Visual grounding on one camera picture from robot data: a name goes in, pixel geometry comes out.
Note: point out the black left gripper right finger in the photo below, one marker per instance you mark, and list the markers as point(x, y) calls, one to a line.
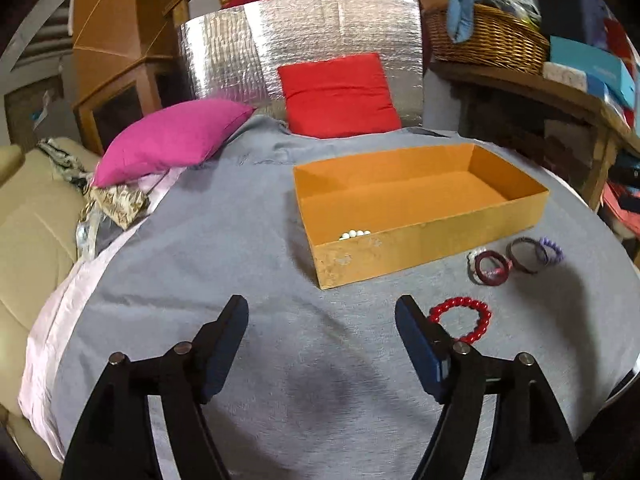
point(529, 438)

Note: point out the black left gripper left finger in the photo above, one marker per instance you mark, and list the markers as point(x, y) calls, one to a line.
point(113, 438)

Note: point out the dark red bangle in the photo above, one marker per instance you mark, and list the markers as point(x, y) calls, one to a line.
point(491, 267)

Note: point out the metal cuff bangle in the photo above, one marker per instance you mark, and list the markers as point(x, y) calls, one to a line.
point(527, 255)

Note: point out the pink bed sheet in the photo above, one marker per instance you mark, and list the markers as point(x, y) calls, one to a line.
point(93, 311)

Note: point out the patterned fabric bag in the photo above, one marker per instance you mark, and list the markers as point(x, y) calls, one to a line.
point(123, 204)

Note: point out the beige leather sofa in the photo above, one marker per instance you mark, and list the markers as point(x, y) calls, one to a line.
point(39, 212)

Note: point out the orange cardboard box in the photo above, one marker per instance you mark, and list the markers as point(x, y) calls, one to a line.
point(372, 214)

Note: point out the magenta pillow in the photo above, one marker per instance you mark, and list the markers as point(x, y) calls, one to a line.
point(181, 135)

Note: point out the wooden cabinet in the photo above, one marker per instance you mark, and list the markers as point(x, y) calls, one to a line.
point(126, 59)

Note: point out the teal cardboard box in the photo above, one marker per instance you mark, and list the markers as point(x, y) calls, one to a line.
point(595, 62)

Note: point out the red cushion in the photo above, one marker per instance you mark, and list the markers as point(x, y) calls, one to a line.
point(338, 98)

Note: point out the wicker basket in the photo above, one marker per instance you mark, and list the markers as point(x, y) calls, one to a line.
point(498, 40)

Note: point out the silver foil panel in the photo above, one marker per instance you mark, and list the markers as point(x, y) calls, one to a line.
point(235, 53)

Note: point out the blue cloth in basket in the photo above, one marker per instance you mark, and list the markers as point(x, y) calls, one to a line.
point(460, 20)

